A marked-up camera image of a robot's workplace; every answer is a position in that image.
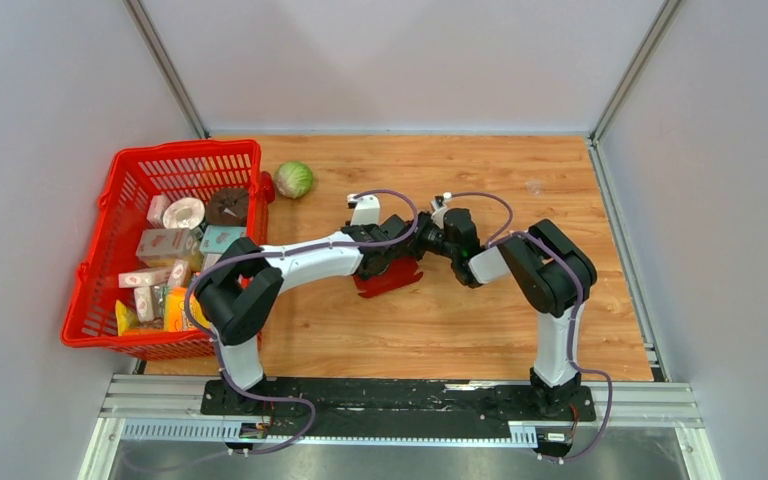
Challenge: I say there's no brown round cake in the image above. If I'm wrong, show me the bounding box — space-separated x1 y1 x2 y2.
205 187 250 227

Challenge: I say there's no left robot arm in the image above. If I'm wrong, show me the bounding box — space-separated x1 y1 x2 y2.
188 215 418 415

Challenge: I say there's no red pepper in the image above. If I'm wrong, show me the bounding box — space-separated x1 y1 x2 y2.
260 171 276 204

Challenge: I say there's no pink tape roll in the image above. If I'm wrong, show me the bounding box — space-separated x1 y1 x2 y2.
162 197 206 230

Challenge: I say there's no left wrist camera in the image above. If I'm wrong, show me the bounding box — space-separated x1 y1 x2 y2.
347 194 381 226

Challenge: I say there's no green cabbage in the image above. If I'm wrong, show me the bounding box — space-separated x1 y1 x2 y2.
273 161 315 199

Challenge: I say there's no red paper box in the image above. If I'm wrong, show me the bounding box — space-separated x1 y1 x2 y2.
352 258 423 299

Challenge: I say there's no teal box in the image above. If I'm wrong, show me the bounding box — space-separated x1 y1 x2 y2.
199 225 247 255

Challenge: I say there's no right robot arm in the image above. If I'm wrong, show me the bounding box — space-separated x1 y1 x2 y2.
411 208 598 421

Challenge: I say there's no aluminium frame rail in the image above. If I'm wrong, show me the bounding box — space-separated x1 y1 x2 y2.
79 375 721 479

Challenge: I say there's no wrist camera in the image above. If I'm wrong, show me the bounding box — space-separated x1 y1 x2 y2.
347 194 381 226
431 192 453 229

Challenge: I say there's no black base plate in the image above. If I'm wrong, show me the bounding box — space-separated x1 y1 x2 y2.
200 377 596 440

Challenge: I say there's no orange yellow snack bag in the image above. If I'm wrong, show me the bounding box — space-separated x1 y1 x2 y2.
163 287 210 332

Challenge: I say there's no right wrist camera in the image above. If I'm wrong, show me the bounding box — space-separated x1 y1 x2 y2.
431 192 453 229

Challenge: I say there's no red plastic basket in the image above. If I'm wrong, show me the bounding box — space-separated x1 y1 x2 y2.
60 139 273 361

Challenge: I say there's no pink box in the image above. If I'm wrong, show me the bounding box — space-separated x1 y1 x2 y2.
136 228 199 262

